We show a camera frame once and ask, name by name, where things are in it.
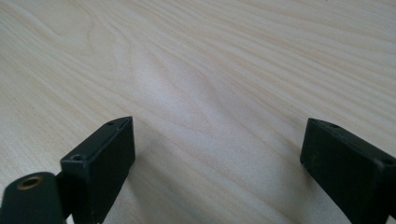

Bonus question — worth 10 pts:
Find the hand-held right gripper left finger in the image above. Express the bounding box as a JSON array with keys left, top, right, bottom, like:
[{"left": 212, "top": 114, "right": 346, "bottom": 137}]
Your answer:
[{"left": 55, "top": 116, "right": 136, "bottom": 224}]

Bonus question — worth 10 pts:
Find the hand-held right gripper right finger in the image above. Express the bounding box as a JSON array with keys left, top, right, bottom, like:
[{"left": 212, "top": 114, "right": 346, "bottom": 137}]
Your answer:
[{"left": 299, "top": 117, "right": 396, "bottom": 224}]

